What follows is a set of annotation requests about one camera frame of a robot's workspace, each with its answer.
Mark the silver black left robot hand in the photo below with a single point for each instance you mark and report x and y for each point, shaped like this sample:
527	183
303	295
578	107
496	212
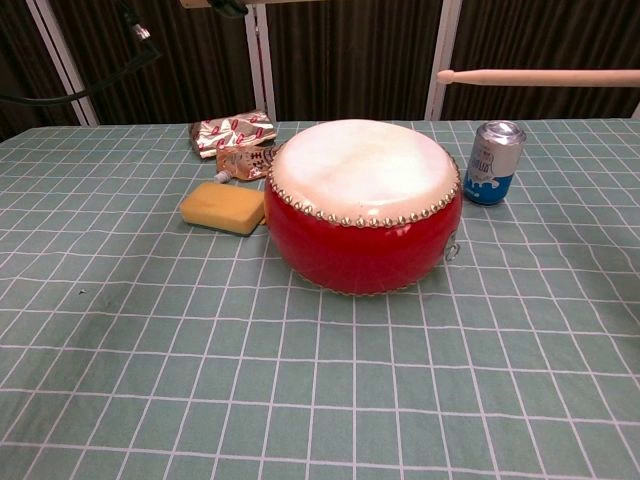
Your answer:
230	5

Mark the brown sauce pouch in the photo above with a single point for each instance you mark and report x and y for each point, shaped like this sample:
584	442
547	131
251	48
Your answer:
247	162

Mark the yellow sponge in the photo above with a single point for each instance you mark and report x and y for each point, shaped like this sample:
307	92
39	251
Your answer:
220	207

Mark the dark ribbed partition panel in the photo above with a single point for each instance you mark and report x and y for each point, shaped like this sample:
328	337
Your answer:
350	55
200	60
20	60
550	30

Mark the blue silver drink can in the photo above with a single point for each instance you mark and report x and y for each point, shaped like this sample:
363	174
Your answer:
492	165

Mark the green grid cutting mat table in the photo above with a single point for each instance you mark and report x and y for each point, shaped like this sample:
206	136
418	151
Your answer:
320	390

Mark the red drum with white skin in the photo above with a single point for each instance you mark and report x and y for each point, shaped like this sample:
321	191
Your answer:
360	250

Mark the white partition frame post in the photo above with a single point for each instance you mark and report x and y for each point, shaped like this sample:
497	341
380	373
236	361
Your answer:
265	100
60	50
445	40

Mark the silver red snack wrapper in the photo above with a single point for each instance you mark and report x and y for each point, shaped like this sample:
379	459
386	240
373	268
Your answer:
230	131

